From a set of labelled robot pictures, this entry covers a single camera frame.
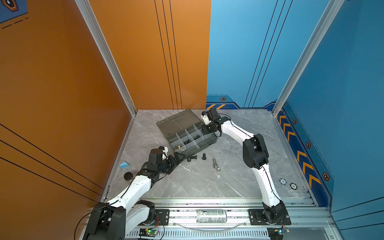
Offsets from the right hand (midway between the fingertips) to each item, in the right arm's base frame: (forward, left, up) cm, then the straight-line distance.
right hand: (202, 129), depth 103 cm
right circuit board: (-58, -33, -8) cm, 68 cm away
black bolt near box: (-21, +9, -3) cm, 23 cm away
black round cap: (-35, +40, +5) cm, 53 cm away
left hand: (-25, +12, +4) cm, 28 cm away
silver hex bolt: (-24, -7, -5) cm, 26 cm away
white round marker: (-34, -45, -6) cm, 57 cm away
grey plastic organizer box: (-2, +12, 0) cm, 12 cm away
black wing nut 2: (-5, +4, -3) cm, 7 cm away
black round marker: (-37, -50, -6) cm, 63 cm away
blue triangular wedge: (-24, +49, -4) cm, 55 cm away
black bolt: (-20, 0, -5) cm, 20 cm away
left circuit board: (-58, +27, -7) cm, 65 cm away
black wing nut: (-7, +10, -4) cm, 13 cm away
